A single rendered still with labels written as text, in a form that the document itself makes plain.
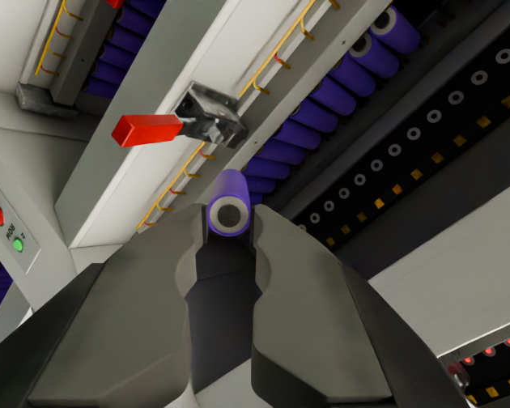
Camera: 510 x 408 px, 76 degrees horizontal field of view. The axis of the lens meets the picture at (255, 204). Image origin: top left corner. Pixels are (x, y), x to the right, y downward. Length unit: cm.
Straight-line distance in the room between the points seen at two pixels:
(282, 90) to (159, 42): 8
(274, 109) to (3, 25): 25
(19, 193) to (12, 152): 4
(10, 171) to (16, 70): 11
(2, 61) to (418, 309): 39
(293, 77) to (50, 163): 24
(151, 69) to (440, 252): 19
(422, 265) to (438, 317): 2
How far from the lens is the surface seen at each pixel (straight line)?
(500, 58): 34
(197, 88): 21
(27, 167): 35
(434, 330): 19
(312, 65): 21
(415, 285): 18
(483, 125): 32
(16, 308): 42
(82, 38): 37
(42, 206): 33
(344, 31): 21
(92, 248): 31
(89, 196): 27
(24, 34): 39
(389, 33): 24
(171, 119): 17
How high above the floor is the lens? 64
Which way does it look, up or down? 8 degrees down
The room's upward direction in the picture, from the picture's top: 139 degrees clockwise
